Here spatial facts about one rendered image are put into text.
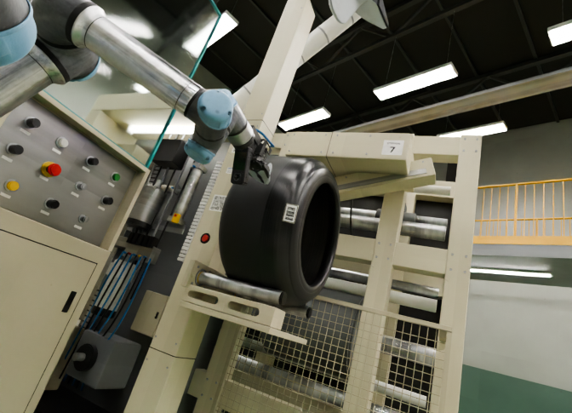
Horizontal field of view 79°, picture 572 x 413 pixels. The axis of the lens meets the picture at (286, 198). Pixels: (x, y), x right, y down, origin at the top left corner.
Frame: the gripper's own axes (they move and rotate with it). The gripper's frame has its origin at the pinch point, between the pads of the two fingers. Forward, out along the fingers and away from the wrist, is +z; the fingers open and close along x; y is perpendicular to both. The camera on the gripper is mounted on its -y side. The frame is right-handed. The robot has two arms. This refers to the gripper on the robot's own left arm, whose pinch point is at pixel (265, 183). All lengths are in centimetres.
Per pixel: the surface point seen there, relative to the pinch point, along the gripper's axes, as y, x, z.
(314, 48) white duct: 129, 32, 39
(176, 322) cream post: -47, 31, 28
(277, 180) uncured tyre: 3.1, -2.9, 2.1
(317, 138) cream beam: 57, 9, 41
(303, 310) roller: -27, -9, 46
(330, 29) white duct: 141, 24, 35
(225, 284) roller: -31.2, 11.2, 18.2
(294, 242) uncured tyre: -14.2, -12.1, 11.2
